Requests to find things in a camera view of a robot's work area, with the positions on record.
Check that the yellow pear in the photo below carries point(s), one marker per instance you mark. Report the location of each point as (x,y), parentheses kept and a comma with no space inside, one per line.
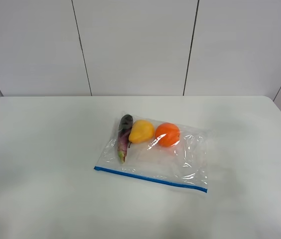
(142,131)

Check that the purple eggplant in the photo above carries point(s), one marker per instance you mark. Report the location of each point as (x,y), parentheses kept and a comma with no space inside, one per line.
(125,127)

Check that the orange fruit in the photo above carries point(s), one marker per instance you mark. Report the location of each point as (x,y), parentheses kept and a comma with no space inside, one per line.
(167,134)

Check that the clear blue-zip file bag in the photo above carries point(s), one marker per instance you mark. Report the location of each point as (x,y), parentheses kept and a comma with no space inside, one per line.
(183,165)

